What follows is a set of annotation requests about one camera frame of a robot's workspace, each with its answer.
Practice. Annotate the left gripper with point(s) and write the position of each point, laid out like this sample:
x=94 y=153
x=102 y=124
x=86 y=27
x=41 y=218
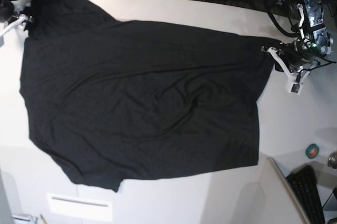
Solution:
x=297 y=56

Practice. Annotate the black t-shirt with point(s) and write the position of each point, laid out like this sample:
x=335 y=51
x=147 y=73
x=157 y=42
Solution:
x=111 y=100

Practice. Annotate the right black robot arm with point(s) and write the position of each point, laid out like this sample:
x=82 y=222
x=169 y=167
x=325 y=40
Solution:
x=6 y=10

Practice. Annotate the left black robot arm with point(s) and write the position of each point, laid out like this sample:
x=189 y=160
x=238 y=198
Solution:
x=312 y=45

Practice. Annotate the green tape roll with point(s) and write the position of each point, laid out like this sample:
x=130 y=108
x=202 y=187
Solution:
x=312 y=151

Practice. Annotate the silver round knob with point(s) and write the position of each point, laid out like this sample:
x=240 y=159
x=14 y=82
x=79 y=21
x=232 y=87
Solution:
x=332 y=160

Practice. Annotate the black keyboard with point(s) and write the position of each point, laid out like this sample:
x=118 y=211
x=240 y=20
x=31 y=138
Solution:
x=303 y=184

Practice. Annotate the white desk divider panel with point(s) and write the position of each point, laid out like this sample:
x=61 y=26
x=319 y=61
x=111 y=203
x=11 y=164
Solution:
x=281 y=204

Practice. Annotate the pencil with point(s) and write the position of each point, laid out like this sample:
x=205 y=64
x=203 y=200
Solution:
x=43 y=219

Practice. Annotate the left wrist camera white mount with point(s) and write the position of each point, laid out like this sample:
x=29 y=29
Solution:
x=295 y=78

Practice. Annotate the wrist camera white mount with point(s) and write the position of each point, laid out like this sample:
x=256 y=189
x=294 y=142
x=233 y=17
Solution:
x=295 y=78
x=21 y=19

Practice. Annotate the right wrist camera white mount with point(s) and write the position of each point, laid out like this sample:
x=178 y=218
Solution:
x=21 y=19

